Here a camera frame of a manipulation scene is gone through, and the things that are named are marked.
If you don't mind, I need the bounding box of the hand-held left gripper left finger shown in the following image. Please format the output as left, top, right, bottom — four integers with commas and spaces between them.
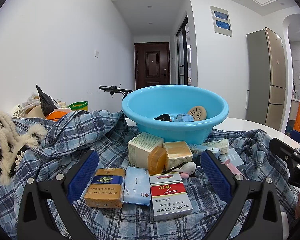
17, 149, 100, 240

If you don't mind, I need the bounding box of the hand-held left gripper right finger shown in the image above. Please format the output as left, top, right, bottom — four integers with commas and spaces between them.
200, 150, 283, 240

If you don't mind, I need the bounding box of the gold and blue cigarette pack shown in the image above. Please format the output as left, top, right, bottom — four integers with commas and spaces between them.
84, 169, 125, 208

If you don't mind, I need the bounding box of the light blue plastic basin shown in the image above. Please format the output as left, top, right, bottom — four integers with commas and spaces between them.
122, 85, 229, 146

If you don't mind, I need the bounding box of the tan perforated silicone disc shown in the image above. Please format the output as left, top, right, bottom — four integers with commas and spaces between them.
187, 105, 207, 122

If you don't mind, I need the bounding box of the light blue wipes packet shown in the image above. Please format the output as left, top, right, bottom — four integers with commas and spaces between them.
173, 114, 194, 122

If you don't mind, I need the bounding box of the green rimmed container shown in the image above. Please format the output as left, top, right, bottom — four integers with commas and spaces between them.
67, 101, 89, 112

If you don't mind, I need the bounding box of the grey-blue flat box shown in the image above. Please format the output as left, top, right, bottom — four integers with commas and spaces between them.
219, 148, 245, 168

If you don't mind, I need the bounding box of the light blue cartoon box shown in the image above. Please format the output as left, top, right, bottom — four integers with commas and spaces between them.
189, 144, 220, 164

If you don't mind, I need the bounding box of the cream tissue pack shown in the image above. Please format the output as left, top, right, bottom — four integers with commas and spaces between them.
202, 139, 229, 155

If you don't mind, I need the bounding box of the blue plaid cloth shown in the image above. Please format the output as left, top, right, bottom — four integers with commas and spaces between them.
0, 110, 300, 240

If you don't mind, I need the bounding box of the gold cardboard box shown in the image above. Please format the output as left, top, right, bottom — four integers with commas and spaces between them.
163, 141, 193, 170

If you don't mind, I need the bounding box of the red and white cigarette pack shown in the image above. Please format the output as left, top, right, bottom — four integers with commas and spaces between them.
149, 173, 192, 222

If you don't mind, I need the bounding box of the light blue tissue pack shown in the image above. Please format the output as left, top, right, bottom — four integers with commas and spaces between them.
123, 166, 152, 206

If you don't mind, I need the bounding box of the amber soap bar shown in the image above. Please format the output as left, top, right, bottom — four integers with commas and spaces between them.
147, 146, 167, 173

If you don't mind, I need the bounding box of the gold refrigerator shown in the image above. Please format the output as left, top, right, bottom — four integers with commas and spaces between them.
245, 27, 287, 133

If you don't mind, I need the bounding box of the cream cardboard box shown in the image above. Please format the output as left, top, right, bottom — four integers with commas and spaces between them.
127, 132, 165, 167

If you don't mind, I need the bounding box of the orange plastic item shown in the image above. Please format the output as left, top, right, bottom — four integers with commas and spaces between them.
45, 109, 73, 122

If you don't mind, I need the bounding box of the black and white fur garment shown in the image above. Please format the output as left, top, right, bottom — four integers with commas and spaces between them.
0, 110, 48, 185

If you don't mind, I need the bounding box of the black plastic bag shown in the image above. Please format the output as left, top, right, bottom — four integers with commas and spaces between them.
36, 84, 62, 115

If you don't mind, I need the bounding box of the black framed glass door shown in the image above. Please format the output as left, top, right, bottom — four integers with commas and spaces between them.
176, 15, 198, 87

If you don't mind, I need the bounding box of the dark brown entrance door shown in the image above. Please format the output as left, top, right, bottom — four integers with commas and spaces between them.
134, 42, 170, 92

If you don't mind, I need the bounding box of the grey plush mouse hair tie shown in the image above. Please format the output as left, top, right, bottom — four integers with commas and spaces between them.
164, 162, 197, 178

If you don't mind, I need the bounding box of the black scooter handlebar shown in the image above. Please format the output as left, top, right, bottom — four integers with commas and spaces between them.
99, 82, 134, 98

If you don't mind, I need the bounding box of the wall electrical panel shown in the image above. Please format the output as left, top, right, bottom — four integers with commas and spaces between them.
210, 5, 233, 37

